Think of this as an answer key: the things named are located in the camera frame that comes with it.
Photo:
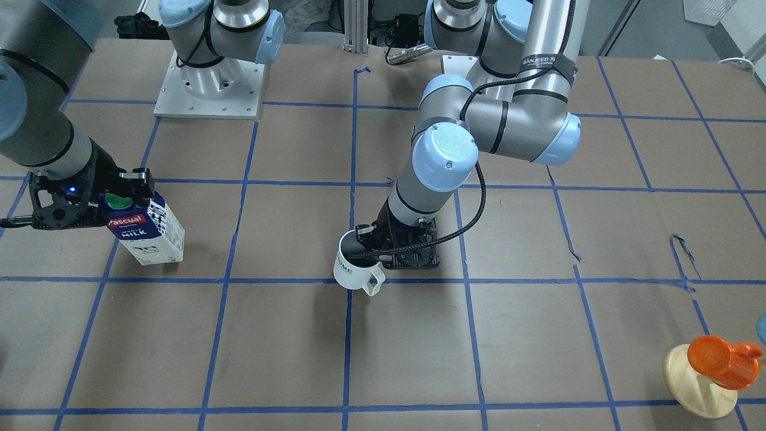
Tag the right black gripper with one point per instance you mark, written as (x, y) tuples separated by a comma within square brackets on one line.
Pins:
[(106, 173)]

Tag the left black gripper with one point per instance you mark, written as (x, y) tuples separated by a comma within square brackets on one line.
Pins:
[(397, 223)]

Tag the white mug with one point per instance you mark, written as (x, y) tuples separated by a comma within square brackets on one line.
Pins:
[(352, 273)]

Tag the blue white milk carton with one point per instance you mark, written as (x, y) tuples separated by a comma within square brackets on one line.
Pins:
[(152, 234)]

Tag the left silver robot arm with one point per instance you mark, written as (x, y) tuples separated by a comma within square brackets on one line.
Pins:
[(512, 102)]

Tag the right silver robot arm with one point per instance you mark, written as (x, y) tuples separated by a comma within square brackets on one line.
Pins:
[(44, 46)]

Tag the orange mug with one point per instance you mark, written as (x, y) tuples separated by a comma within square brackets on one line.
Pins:
[(731, 366)]

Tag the blue mug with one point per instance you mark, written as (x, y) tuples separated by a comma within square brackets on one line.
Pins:
[(761, 328)]

